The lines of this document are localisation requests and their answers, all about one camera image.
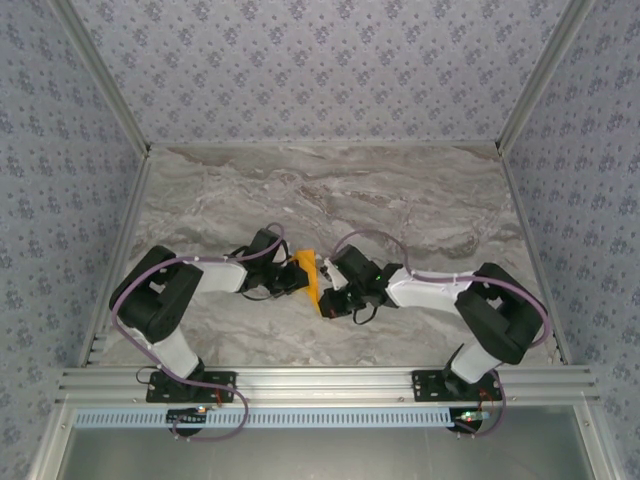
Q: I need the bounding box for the orange square paper sheet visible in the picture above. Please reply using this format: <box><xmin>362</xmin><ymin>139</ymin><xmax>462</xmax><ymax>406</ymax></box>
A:
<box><xmin>292</xmin><ymin>248</ymin><xmax>324</xmax><ymax>317</ymax></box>

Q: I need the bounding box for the grey metal panel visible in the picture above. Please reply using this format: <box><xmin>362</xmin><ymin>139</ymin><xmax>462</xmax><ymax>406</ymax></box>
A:
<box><xmin>57</xmin><ymin>427</ymin><xmax>596</xmax><ymax>480</ymax></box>

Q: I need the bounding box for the small black controller board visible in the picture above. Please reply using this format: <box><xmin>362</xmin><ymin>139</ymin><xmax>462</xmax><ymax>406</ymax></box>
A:
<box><xmin>166</xmin><ymin>407</ymin><xmax>207</xmax><ymax>427</ymax></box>
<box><xmin>452</xmin><ymin>407</ymin><xmax>492</xmax><ymax>432</ymax></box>

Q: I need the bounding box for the aluminium mounting rail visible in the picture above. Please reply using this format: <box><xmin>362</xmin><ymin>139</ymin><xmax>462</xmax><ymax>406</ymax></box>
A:
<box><xmin>54</xmin><ymin>365</ymin><xmax>601</xmax><ymax>405</ymax></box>

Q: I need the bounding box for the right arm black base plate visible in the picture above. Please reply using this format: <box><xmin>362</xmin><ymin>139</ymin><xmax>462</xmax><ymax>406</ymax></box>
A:
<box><xmin>409</xmin><ymin>369</ymin><xmax>504</xmax><ymax>403</ymax></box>

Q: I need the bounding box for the slotted grey cable duct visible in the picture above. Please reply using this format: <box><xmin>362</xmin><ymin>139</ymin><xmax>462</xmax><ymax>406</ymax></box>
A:
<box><xmin>73</xmin><ymin>407</ymin><xmax>462</xmax><ymax>429</ymax></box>

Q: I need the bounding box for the aluminium table end rail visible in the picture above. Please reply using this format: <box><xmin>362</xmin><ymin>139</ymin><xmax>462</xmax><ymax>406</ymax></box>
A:
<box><xmin>148</xmin><ymin>141</ymin><xmax>501</xmax><ymax>150</ymax></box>

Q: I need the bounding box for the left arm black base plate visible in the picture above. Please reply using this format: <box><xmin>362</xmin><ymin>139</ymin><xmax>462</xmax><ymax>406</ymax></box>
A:
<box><xmin>145</xmin><ymin>371</ymin><xmax>237</xmax><ymax>404</ymax></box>

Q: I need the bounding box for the aluminium table side rail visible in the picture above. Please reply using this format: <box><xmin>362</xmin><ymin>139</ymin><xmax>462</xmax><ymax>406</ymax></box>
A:
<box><xmin>77</xmin><ymin>149</ymin><xmax>154</xmax><ymax>370</ymax></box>
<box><xmin>494</xmin><ymin>142</ymin><xmax>575</xmax><ymax>366</ymax></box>

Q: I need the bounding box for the aluminium frame post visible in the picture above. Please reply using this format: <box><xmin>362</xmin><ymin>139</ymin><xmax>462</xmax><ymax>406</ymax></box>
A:
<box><xmin>49</xmin><ymin>0</ymin><xmax>153</xmax><ymax>159</ymax></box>
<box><xmin>493</xmin><ymin>0</ymin><xmax>600</xmax><ymax>157</ymax></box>

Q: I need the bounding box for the aluminium frame leg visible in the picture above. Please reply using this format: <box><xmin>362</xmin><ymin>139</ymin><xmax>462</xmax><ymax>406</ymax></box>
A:
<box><xmin>27</xmin><ymin>403</ymin><xmax>77</xmax><ymax>480</ymax></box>
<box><xmin>573</xmin><ymin>403</ymin><xmax>620</xmax><ymax>480</ymax></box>

